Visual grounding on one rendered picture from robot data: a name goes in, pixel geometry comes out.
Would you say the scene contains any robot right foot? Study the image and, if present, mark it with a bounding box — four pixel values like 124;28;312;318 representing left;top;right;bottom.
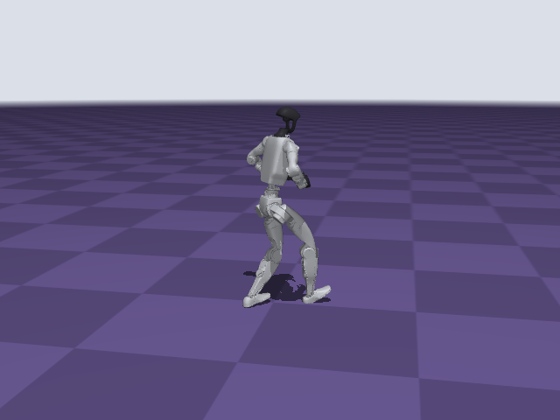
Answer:
302;285;332;304

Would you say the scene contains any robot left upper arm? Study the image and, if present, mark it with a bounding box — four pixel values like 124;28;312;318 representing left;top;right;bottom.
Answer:
247;136;268;165

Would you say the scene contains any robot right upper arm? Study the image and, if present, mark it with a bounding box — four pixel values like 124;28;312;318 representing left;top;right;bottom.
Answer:
283;140;299;178

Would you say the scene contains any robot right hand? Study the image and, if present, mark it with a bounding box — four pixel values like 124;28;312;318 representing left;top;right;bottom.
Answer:
302;172;311;188

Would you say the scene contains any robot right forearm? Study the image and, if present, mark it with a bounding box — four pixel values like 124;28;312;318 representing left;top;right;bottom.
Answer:
292;164;307;189

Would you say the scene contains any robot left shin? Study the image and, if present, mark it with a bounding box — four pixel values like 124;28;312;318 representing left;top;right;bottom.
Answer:
248;250;281;298

